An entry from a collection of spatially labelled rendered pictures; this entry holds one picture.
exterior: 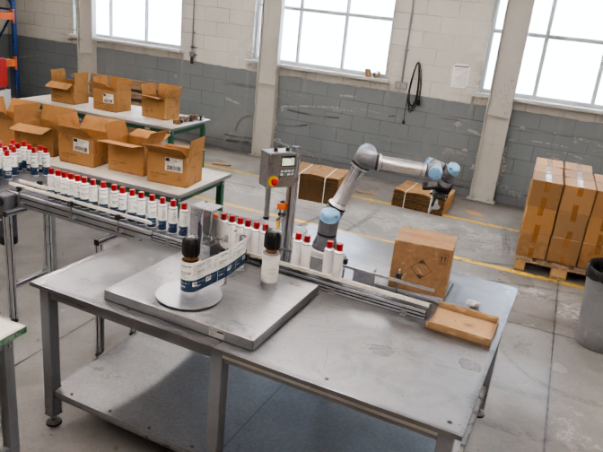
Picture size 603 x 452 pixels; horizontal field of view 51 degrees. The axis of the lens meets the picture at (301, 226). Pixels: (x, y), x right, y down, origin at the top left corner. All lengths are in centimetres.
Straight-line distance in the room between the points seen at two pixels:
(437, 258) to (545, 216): 306
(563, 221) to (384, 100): 336
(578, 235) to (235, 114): 530
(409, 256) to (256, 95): 623
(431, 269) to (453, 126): 530
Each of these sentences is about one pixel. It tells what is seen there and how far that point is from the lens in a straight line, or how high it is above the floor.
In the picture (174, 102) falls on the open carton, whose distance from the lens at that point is 754.
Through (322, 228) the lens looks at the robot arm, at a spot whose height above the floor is 101.
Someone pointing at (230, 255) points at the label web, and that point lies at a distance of 310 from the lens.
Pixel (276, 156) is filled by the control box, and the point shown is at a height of 146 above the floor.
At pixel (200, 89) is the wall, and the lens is 979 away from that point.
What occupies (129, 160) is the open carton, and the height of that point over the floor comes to 89.
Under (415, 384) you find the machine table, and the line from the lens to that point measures 265.
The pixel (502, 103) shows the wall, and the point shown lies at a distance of 832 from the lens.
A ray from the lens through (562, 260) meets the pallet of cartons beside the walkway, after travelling 638.
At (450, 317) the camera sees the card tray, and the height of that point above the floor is 83.
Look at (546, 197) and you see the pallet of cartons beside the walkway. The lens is 621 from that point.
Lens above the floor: 223
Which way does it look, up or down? 20 degrees down
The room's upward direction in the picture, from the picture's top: 6 degrees clockwise
